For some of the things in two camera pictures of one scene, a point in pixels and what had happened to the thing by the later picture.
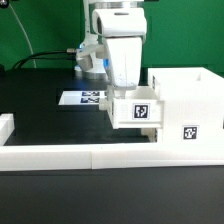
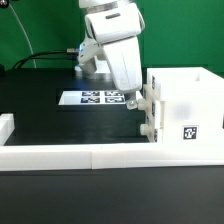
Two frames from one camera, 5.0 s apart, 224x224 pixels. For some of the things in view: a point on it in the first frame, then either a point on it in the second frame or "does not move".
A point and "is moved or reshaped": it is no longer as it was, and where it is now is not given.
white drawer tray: (134, 108) is moved or reshaped
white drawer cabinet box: (193, 104) does not move
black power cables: (71, 54) does not move
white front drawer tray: (154, 135) → (148, 128)
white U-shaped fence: (64, 157) does not move
